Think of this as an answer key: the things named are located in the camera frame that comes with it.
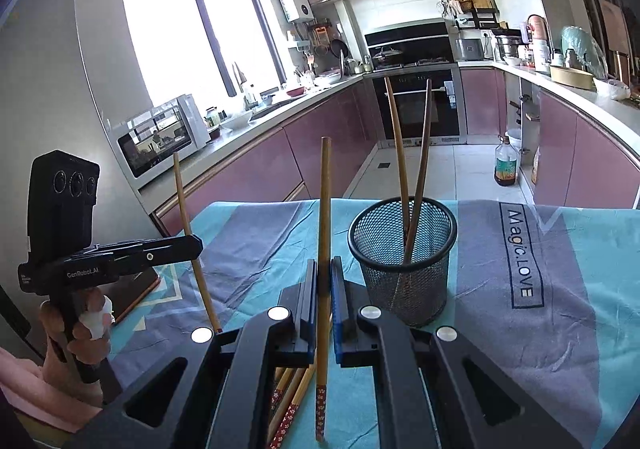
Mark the steel kitchen faucet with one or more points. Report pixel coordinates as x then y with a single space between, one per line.
240 79

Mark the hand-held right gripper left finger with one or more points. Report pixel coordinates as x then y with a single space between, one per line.
305 319

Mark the kitchen window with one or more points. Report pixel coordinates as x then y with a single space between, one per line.
170 34

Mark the small white bowl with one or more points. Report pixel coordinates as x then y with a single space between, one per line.
513 60

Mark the white microwave oven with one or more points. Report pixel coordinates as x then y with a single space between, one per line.
160 139

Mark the pink base cabinets long run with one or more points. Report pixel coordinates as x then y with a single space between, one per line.
280 154

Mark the chopsticks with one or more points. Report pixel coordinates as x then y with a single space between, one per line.
290 404

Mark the wok with lid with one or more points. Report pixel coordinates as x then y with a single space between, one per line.
387 55

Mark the black wall rack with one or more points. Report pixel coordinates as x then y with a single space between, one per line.
472 6

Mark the person's left forearm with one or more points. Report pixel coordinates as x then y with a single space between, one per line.
30 394

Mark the pink base cabinets open shelf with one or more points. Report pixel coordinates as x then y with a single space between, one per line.
575 149

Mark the hanging black frying pan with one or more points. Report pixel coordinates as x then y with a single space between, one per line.
337 49

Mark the black range hood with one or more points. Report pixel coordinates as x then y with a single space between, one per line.
407 39

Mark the dark brown flat board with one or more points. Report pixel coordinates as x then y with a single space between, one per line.
137 291

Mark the stainless steel pot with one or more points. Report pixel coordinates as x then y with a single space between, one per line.
507 46

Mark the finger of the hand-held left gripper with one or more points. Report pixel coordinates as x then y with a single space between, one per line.
117 246
165 251

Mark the person's left hand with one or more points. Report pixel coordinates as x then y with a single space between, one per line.
97 324

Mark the blue grey printed tablecloth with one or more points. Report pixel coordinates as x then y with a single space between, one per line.
500 354

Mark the white bucket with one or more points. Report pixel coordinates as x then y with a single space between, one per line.
514 139

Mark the red bowl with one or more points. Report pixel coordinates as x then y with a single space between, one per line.
295 91

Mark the plastic oil bottle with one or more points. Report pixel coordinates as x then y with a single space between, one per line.
506 164

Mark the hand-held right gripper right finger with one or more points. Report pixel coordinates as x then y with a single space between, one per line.
338 324

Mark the appliance under plastic cover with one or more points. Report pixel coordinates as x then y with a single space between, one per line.
582 46

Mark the white plastic bag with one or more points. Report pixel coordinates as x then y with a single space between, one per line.
611 89

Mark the beige basin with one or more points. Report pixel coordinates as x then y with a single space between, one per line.
572 77

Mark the pink thermos jug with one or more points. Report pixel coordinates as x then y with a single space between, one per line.
537 28

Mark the built-in black oven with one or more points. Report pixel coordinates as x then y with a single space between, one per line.
415 104

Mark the orange packet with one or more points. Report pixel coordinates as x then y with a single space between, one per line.
536 166

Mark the black mesh holder cup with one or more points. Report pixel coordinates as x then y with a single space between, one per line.
425 289

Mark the glass jar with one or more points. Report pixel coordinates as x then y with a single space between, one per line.
212 118

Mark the silver toaster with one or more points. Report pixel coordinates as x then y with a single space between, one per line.
469 50

